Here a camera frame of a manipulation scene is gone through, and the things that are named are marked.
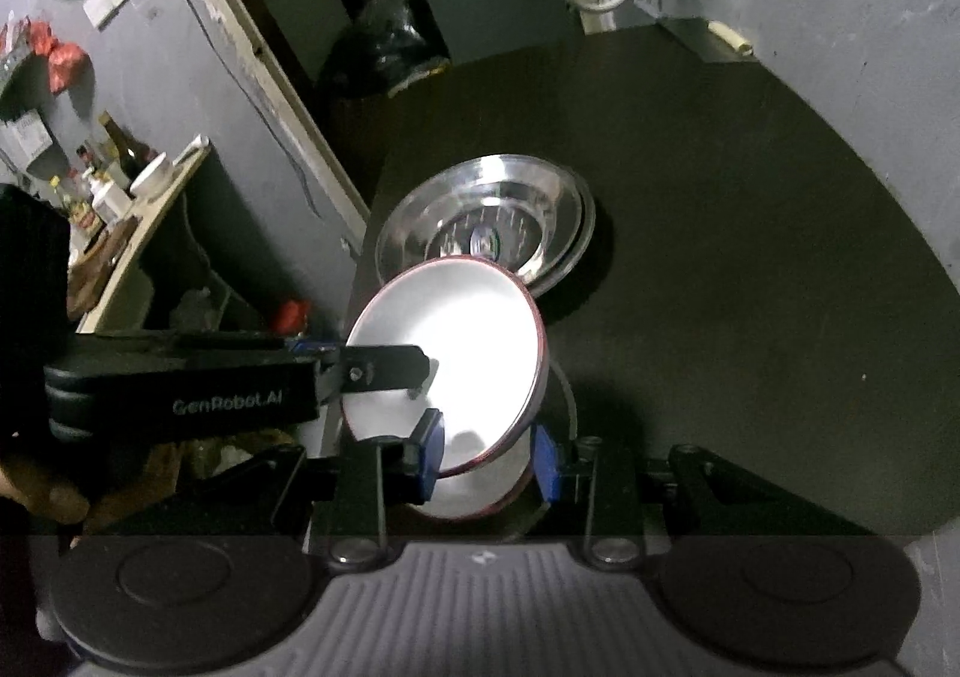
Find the dark glass bottle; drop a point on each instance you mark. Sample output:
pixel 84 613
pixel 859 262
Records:
pixel 120 148

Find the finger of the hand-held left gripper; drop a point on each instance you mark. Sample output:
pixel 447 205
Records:
pixel 315 346
pixel 375 368

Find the white red-rimmed bowl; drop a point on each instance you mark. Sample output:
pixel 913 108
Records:
pixel 457 355
pixel 480 493

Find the black plastic bag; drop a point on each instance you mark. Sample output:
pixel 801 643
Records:
pixel 382 44

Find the person's left hand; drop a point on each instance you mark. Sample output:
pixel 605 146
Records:
pixel 45 493

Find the red object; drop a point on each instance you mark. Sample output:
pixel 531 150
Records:
pixel 292 316

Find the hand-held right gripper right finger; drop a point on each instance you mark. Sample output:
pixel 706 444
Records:
pixel 546 463

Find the white jar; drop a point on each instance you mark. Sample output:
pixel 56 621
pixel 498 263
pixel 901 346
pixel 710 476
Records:
pixel 111 201

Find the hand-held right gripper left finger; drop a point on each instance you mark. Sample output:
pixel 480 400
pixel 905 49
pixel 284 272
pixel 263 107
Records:
pixel 431 452

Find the red plastic bags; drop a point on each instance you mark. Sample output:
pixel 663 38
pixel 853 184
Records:
pixel 58 55

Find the cream cylindrical piece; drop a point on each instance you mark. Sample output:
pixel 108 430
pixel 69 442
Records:
pixel 731 38

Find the small white bowl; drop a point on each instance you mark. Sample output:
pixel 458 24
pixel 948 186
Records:
pixel 152 173

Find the stainless steel plate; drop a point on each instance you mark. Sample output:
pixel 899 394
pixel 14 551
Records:
pixel 487 220

